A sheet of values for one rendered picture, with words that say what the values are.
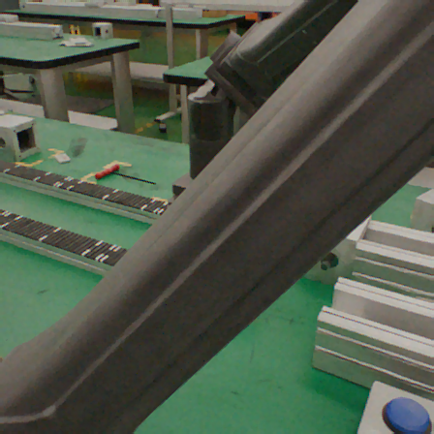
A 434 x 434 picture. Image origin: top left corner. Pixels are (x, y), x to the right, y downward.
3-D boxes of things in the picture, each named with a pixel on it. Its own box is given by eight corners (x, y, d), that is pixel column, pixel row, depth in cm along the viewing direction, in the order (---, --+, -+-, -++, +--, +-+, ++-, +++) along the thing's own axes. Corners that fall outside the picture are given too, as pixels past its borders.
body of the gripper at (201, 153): (248, 178, 67) (250, 127, 63) (214, 207, 59) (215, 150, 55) (207, 170, 69) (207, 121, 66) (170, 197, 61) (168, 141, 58)
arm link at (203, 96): (183, 92, 55) (232, 94, 55) (193, 79, 61) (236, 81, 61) (185, 148, 59) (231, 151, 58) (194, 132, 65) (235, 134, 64)
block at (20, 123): (-17, 159, 128) (-27, 125, 124) (15, 146, 137) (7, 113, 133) (10, 165, 125) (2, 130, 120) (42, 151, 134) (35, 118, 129)
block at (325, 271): (291, 282, 79) (295, 233, 74) (314, 248, 88) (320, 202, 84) (345, 298, 75) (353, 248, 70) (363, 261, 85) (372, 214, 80)
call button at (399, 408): (381, 430, 48) (384, 417, 47) (388, 402, 51) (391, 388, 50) (423, 448, 46) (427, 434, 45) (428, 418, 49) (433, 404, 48)
